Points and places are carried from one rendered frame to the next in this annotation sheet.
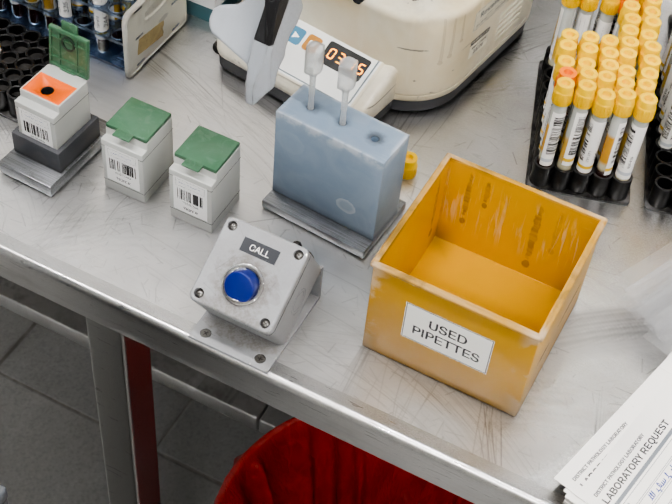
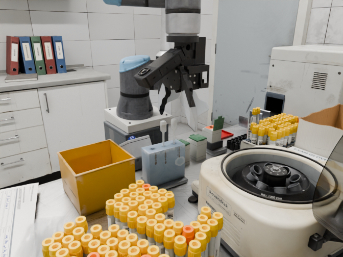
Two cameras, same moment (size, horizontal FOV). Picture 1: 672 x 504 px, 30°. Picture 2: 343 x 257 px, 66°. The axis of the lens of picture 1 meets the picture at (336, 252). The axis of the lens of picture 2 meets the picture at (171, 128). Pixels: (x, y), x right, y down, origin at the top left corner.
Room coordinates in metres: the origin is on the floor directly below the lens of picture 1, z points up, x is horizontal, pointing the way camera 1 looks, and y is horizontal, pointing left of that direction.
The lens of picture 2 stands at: (1.04, -0.49, 1.24)
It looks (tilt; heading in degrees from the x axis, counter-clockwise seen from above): 20 degrees down; 120
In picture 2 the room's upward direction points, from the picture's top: straight up
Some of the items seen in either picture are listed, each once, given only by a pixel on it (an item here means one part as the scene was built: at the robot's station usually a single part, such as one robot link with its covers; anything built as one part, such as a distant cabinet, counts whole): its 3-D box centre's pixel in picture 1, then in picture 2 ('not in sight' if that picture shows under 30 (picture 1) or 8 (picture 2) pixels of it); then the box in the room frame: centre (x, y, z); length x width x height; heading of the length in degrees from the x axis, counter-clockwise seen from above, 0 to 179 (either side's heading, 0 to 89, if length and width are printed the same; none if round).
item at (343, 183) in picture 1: (337, 167); (163, 164); (0.73, 0.01, 0.92); 0.10 x 0.07 x 0.10; 62
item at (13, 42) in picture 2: not in sight; (11, 55); (-1.24, 0.80, 1.03); 0.26 x 0.11 x 0.31; 157
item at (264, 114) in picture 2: not in sight; (262, 116); (0.85, 0.54, 0.92); 0.21 x 0.07 x 0.05; 67
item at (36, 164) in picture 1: (57, 139); (211, 144); (0.75, 0.25, 0.89); 0.09 x 0.05 x 0.04; 155
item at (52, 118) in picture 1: (54, 115); (211, 136); (0.76, 0.25, 0.92); 0.05 x 0.04 x 0.06; 155
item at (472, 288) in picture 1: (481, 283); (97, 174); (0.62, -0.11, 0.93); 0.13 x 0.13 x 0.10; 67
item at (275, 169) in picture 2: not in sight; (273, 184); (0.99, -0.02, 0.97); 0.15 x 0.15 x 0.07
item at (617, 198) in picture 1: (584, 120); not in sight; (0.86, -0.21, 0.89); 0.17 x 0.09 x 0.02; 174
